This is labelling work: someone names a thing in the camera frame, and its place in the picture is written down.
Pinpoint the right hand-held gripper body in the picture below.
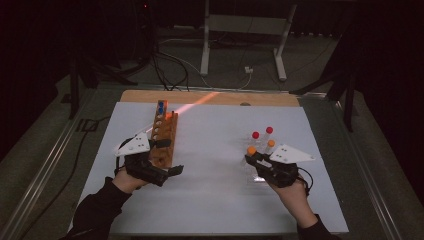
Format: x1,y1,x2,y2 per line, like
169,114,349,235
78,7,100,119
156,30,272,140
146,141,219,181
257,143,316,189

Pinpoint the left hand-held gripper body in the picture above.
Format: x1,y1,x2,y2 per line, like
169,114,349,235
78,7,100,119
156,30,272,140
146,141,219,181
114,132,170,188

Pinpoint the clear plastic test tube rack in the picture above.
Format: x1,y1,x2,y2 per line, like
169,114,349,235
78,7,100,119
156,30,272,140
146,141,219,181
241,133,280,186

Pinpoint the wooden test tube rack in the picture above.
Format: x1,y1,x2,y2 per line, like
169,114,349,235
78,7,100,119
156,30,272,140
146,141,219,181
146,99,179,169

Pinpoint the person's left hand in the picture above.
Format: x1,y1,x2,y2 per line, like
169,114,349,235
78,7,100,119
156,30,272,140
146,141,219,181
111,166,152,195

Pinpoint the person's right hand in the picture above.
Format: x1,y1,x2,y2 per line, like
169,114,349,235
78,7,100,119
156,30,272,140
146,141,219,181
268,179,319,230

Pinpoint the white table board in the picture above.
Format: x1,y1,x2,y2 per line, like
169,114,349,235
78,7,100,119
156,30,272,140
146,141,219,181
67,101,350,236

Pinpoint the wooden board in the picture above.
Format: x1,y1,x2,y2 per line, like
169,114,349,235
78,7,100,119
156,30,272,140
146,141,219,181
119,89,301,108

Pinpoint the black metal stand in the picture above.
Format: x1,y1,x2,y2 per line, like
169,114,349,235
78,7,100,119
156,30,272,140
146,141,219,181
66,49,138,120
289,19,360,133

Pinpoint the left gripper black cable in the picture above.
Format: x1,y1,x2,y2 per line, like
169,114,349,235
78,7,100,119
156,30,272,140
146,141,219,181
114,137,135,177

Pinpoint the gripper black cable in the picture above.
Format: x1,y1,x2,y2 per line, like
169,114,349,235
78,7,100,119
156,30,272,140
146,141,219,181
114,137,135,177
296,166,315,197

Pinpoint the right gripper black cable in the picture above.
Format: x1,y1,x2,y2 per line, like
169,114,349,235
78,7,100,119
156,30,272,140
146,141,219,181
296,166,315,197

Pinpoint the black floor cable with connector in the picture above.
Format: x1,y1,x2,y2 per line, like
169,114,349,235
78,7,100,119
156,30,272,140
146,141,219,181
19,115,112,240

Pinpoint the black cable bundle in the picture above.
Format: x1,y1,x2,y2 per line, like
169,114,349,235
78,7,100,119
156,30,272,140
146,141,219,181
146,46,191,92

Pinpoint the white cable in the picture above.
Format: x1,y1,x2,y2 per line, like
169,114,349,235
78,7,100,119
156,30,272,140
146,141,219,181
159,37,253,90

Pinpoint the aluminium rail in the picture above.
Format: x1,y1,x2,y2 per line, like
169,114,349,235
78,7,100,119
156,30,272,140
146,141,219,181
0,88,96,240
328,96,403,240

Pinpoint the white metal desk frame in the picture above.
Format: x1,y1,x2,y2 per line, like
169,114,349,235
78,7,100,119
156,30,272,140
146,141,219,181
199,0,298,82

